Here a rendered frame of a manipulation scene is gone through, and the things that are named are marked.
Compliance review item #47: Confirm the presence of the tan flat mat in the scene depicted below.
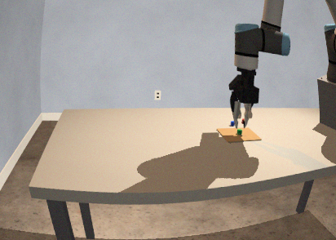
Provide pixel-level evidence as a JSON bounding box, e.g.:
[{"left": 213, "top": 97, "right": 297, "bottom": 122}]
[{"left": 217, "top": 127, "right": 262, "bottom": 143}]

